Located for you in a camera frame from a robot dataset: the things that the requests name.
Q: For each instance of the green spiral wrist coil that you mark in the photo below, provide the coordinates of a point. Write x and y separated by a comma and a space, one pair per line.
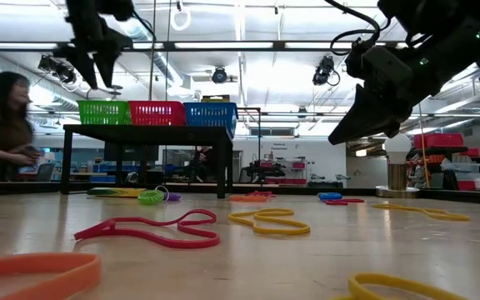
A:
150, 197

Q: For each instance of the blue spiral wrist coil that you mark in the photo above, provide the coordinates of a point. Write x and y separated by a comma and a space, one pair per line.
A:
330, 196

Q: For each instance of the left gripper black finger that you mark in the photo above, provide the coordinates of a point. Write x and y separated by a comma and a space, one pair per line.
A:
108, 50
75, 54

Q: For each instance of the green plastic basket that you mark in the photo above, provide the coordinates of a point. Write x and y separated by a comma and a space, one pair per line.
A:
104, 113

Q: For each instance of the large red storage bin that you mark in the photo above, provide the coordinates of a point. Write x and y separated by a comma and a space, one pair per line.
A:
438, 141

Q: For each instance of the black background robot arm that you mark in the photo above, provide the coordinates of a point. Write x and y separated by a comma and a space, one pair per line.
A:
265, 170

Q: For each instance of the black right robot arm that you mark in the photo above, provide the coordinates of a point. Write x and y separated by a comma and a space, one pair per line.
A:
465, 25

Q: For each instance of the black aluminium table frame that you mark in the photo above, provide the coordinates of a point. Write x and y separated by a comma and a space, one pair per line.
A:
306, 191

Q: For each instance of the black metal frame stand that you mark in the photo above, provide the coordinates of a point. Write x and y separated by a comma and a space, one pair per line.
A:
256, 125

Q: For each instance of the black horizontal rig beam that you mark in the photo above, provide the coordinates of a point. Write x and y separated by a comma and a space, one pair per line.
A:
277, 46

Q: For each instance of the orange rubber band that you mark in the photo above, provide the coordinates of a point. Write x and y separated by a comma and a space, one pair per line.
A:
248, 198
86, 275

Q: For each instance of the grey office chair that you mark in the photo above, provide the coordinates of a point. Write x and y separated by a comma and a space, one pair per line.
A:
48, 171

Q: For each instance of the small red storage bin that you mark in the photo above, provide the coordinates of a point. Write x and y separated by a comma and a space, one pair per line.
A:
471, 152

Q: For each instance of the red plastic basket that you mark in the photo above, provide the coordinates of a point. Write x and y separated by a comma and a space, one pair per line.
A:
156, 113

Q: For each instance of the black table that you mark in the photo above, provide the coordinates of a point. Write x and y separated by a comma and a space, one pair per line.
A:
148, 134

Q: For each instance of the blue plastic basket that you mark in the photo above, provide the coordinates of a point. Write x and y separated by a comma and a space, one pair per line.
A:
211, 114

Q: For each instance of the white bulb table lamp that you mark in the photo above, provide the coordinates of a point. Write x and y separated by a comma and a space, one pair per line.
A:
397, 148

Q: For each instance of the yellow rubber band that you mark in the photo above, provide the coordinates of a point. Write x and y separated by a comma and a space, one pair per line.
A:
281, 231
356, 287
465, 217

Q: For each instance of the purple spiral wrist coil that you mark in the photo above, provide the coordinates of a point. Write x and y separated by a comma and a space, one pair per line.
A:
174, 196

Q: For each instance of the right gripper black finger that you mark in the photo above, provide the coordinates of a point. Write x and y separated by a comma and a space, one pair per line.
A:
369, 116

